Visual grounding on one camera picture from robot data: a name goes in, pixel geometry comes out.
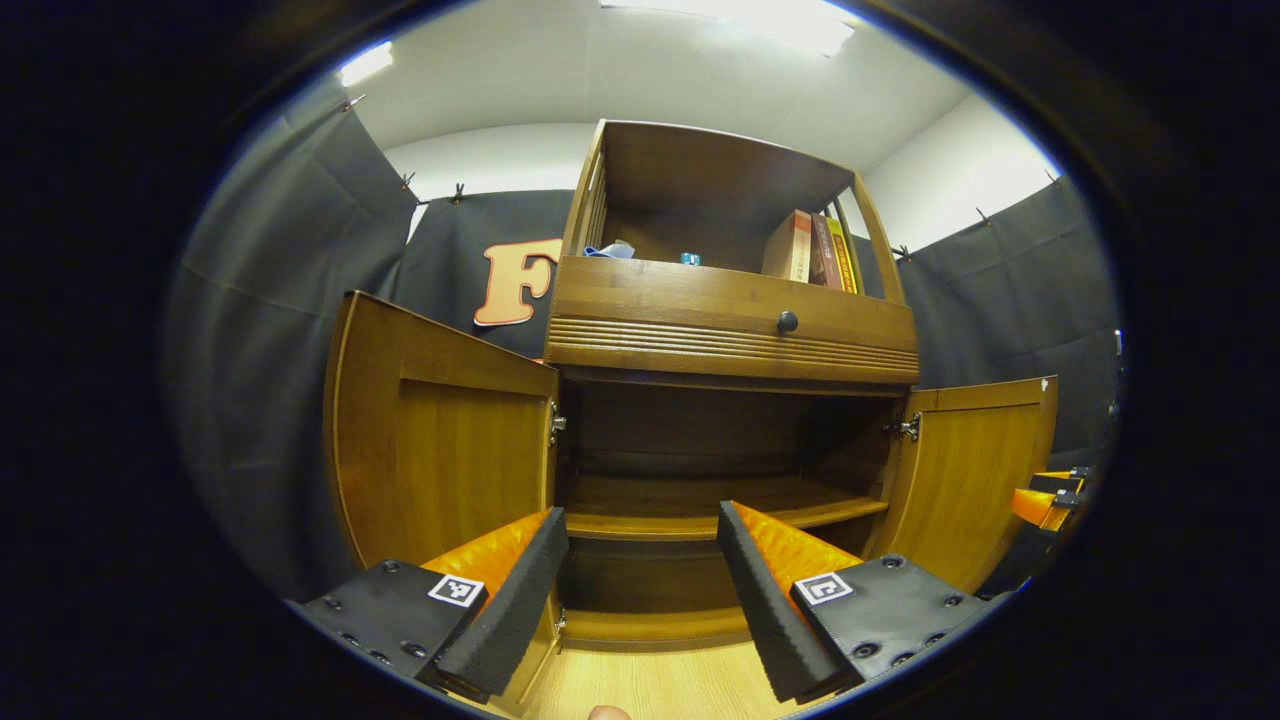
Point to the wooden inner shelf board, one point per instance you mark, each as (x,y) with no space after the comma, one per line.
(660,505)

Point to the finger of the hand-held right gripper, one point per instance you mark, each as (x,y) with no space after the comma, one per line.
(1040,505)

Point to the black backdrop cloth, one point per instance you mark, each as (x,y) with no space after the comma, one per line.
(270,350)

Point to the wooden double-door shoe cabinet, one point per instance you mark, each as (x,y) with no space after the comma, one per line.
(700,190)

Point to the wooden cabinet door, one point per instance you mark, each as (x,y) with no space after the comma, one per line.
(970,480)
(440,450)

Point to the yellow book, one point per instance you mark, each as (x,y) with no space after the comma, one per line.
(843,257)

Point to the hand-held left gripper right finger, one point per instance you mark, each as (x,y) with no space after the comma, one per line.
(760,610)

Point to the blue white cloth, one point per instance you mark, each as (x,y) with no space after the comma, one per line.
(610,250)

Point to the maroon book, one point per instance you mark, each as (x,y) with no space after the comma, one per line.
(825,252)

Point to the large ceiling light panel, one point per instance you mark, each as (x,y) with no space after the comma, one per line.
(740,15)

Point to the small ceiling light strip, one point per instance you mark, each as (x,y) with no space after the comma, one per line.
(366,63)

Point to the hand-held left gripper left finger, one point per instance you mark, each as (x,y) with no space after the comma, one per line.
(510,610)

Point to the wooden drawer with black knob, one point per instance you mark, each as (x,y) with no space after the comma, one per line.
(680,310)

